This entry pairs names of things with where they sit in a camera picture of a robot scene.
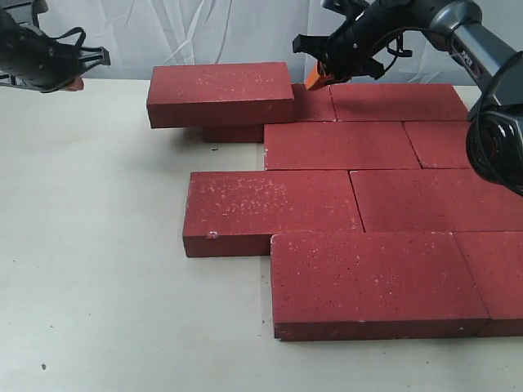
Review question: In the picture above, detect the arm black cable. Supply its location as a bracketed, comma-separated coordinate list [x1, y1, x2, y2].
[367, 26, 413, 81]
[24, 0, 87, 56]

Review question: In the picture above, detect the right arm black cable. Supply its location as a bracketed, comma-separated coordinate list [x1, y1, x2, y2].
[367, 26, 413, 81]

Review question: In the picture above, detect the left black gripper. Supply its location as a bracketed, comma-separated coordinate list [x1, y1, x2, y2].
[1, 9, 111, 92]

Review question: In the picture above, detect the rear left base brick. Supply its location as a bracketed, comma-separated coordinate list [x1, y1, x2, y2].
[202, 83, 337, 144]

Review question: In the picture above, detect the rear right base brick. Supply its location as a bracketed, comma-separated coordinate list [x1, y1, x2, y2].
[329, 83, 468, 122]

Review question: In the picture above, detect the base brick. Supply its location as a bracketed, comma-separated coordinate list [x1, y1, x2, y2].
[404, 121, 471, 169]
[350, 169, 522, 232]
[329, 83, 468, 122]
[202, 83, 337, 144]

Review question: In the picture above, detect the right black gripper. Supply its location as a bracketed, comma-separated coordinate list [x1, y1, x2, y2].
[292, 1, 409, 91]

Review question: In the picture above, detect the right middle base brick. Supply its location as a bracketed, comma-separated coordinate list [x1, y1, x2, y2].
[404, 121, 471, 169]

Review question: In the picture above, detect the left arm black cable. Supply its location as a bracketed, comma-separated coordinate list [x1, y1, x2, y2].
[24, 0, 87, 56]

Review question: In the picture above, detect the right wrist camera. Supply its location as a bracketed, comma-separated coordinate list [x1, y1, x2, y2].
[321, 0, 369, 18]

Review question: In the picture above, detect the white backdrop cloth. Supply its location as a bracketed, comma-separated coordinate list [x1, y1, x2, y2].
[0, 0, 523, 88]

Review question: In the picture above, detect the centre lower base brick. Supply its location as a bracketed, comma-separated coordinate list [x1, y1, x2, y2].
[350, 169, 522, 232]

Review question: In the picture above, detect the red brick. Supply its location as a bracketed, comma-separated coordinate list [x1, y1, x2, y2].
[182, 170, 363, 258]
[454, 232, 522, 337]
[270, 232, 490, 341]
[146, 62, 294, 129]
[264, 122, 420, 170]

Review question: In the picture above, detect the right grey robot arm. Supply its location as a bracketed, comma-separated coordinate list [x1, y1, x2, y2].
[293, 0, 522, 195]

